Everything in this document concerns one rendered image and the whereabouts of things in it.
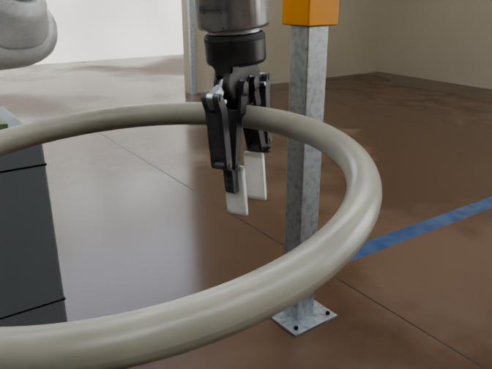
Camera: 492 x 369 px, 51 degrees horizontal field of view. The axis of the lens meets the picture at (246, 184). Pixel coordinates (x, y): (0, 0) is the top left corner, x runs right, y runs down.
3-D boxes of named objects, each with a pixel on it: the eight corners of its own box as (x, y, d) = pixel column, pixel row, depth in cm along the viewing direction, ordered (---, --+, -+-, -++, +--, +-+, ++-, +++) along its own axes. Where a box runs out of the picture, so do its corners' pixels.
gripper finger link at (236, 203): (244, 165, 67) (241, 168, 66) (248, 214, 70) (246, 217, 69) (225, 162, 69) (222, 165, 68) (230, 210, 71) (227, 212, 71)
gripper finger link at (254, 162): (242, 151, 72) (245, 150, 73) (246, 198, 75) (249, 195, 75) (261, 154, 71) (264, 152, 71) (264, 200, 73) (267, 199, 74)
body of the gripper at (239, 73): (226, 25, 68) (232, 95, 72) (188, 35, 62) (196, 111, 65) (277, 25, 65) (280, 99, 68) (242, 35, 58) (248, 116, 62)
